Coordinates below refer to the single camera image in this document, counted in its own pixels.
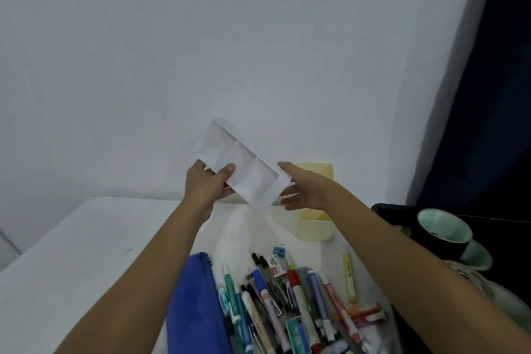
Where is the yellow clear tape roll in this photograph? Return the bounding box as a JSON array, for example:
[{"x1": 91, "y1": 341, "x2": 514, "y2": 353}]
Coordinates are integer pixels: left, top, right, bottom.
[{"x1": 441, "y1": 259, "x2": 494, "y2": 284}]

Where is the red capped white marker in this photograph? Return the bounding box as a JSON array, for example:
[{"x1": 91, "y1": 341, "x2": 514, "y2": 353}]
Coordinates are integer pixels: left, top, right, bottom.
[{"x1": 286, "y1": 268, "x2": 322, "y2": 352}]

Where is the person's right forearm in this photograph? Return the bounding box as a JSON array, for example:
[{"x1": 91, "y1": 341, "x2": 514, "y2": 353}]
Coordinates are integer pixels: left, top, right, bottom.
[{"x1": 327, "y1": 183, "x2": 531, "y2": 354}]

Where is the cream pen holder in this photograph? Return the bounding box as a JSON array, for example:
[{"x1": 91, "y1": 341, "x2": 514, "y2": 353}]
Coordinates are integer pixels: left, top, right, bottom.
[{"x1": 290, "y1": 162, "x2": 337, "y2": 242}]

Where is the pile of pens and markers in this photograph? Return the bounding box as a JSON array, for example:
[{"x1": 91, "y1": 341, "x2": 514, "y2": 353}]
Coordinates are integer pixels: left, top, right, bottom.
[{"x1": 215, "y1": 243, "x2": 389, "y2": 354}]

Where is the blue mesh pencil pouch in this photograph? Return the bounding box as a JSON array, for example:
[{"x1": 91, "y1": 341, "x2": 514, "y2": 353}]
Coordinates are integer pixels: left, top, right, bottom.
[{"x1": 165, "y1": 252, "x2": 233, "y2": 354}]

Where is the clear tiered organizer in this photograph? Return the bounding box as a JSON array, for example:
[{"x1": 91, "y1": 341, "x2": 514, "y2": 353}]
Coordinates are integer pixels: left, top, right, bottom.
[{"x1": 195, "y1": 118, "x2": 293, "y2": 214}]

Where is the white eraser red label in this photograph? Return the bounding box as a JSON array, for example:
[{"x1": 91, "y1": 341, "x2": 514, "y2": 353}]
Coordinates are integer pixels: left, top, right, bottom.
[{"x1": 268, "y1": 256, "x2": 287, "y2": 278}]

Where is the person's left hand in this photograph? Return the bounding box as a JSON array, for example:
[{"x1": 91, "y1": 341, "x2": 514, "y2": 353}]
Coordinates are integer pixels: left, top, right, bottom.
[{"x1": 183, "y1": 159, "x2": 237, "y2": 222}]

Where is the person's left forearm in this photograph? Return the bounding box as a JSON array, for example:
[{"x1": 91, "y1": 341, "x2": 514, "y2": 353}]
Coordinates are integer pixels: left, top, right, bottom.
[{"x1": 54, "y1": 200, "x2": 215, "y2": 354}]

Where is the black plastic tray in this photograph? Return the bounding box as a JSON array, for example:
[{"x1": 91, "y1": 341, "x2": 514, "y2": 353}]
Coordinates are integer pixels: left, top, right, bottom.
[{"x1": 370, "y1": 202, "x2": 531, "y2": 354}]

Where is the dark blue curtain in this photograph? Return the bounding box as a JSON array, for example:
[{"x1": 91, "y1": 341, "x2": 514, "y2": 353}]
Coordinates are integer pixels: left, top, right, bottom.
[{"x1": 408, "y1": 0, "x2": 531, "y2": 222}]

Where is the person's right hand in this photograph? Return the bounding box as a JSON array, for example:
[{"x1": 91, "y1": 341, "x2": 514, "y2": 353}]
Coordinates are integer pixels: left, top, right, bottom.
[{"x1": 277, "y1": 161, "x2": 346, "y2": 212}]

